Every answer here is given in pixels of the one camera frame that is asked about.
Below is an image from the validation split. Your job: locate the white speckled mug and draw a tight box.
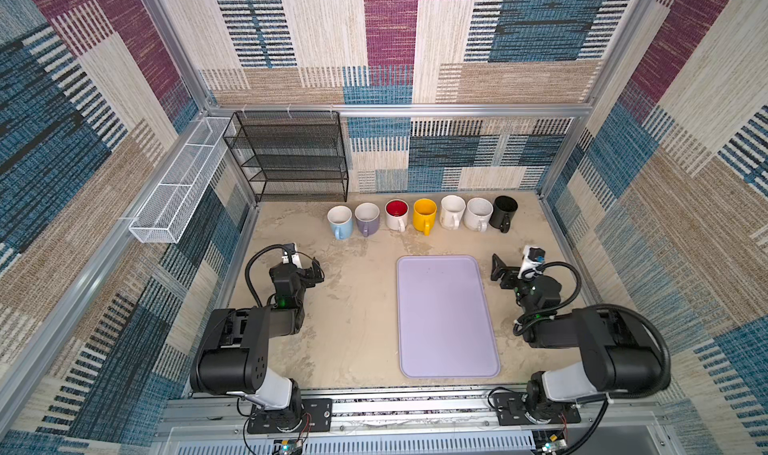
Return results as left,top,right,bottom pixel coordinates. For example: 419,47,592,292
462,197,493,232

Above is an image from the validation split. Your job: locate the black mug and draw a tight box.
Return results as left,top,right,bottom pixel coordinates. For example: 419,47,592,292
489,195,518,233

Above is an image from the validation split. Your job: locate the light blue mug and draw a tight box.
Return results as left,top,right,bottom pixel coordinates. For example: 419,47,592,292
327,205,355,240

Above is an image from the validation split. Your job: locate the white tall mug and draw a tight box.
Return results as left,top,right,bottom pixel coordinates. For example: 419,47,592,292
439,195,466,230

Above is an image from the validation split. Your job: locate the purple mug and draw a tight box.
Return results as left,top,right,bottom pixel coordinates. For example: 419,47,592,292
354,202,380,237

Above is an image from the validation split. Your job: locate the yellow mug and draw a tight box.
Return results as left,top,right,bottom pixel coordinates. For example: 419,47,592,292
413,198,438,236

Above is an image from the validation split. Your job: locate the white mug dark rim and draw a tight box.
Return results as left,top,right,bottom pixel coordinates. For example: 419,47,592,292
385,199,409,233

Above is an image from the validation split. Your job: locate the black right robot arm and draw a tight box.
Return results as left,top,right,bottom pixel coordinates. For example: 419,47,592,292
490,246,671,424

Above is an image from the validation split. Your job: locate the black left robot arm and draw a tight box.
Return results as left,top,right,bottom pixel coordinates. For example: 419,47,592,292
189,260,324,433

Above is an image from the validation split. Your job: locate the lavender plastic tray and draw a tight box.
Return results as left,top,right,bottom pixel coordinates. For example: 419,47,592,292
396,255,501,379

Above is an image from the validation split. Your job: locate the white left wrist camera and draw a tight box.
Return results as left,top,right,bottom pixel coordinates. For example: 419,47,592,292
281,242,302,268

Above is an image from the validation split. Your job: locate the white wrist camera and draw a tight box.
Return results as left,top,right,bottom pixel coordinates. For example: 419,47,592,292
281,242,302,268
518,245,546,280

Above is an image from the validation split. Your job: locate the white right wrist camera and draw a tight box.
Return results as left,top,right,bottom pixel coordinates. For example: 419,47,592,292
518,245,546,280

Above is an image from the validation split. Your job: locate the black wire shelf rack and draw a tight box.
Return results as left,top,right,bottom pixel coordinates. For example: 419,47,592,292
223,110,349,202

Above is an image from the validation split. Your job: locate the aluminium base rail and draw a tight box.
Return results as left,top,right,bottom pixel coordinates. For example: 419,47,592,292
150,385,667,454

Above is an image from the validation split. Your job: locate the white wire mesh basket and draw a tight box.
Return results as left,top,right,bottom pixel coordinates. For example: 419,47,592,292
129,117,229,243

